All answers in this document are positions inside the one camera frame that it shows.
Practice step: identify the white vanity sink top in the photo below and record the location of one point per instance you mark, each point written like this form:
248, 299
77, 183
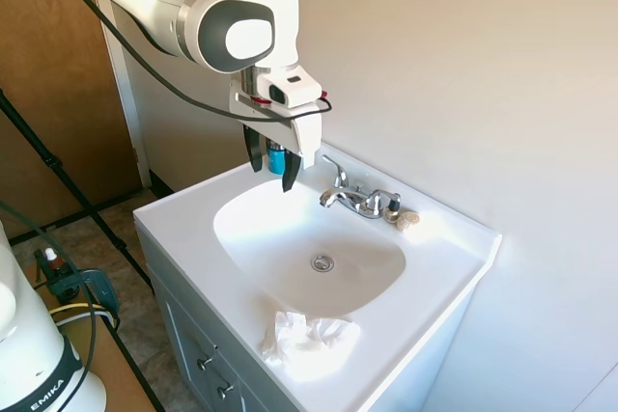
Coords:
270, 219

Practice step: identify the white door frame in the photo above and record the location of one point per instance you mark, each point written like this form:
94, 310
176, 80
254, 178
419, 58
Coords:
123, 93

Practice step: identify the dark green clamp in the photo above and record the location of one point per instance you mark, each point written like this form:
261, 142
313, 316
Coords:
99, 289

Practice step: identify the blue bottle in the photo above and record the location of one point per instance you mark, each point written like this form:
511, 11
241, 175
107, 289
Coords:
276, 158

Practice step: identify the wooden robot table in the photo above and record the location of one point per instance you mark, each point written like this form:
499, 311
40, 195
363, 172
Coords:
120, 373

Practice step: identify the chrome faucet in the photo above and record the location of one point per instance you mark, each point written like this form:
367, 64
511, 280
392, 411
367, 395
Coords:
350, 197

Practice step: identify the grey vanity cabinet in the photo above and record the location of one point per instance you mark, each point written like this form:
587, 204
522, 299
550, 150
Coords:
193, 325

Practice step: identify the brown wooden door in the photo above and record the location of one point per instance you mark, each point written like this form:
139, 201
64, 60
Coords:
53, 93

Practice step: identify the small black-capped dropper bottle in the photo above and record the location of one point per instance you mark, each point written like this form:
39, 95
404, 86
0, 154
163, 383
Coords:
392, 209

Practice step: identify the white-capped amber dropper bottle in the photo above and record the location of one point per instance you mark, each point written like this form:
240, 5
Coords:
54, 262

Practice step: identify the chrome sink drain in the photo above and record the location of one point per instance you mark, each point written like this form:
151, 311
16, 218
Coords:
322, 263

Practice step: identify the metal cabinet knob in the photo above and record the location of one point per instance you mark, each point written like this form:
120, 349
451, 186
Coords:
206, 362
225, 390

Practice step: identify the beige seashell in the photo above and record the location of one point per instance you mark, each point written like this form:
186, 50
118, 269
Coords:
412, 218
401, 226

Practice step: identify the white tissue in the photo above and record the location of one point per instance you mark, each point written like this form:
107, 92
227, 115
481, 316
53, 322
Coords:
304, 337

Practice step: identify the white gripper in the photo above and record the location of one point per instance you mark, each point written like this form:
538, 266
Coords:
304, 134

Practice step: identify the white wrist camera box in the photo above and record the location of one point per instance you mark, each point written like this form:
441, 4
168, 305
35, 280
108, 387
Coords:
294, 86

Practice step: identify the black tripod leg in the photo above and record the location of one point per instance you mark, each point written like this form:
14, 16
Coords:
72, 180

